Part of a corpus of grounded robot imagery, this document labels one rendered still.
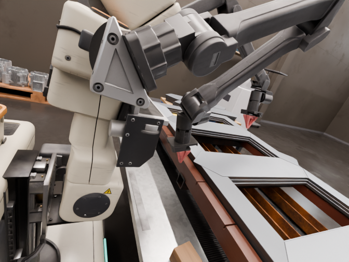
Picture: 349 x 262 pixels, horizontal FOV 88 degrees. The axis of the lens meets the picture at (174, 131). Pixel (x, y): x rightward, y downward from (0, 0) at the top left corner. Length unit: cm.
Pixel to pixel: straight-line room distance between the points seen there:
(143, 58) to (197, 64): 11
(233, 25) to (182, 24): 10
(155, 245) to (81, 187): 28
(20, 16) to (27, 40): 36
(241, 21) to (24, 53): 433
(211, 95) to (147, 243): 48
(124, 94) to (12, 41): 429
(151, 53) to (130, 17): 16
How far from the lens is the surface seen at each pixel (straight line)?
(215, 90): 55
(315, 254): 69
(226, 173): 77
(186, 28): 34
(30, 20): 447
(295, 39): 63
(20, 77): 335
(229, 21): 41
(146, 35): 31
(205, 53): 34
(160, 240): 67
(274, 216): 102
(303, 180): 118
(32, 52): 452
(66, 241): 112
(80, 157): 54
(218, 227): 62
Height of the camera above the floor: 120
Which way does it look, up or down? 21 degrees down
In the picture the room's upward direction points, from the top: 19 degrees clockwise
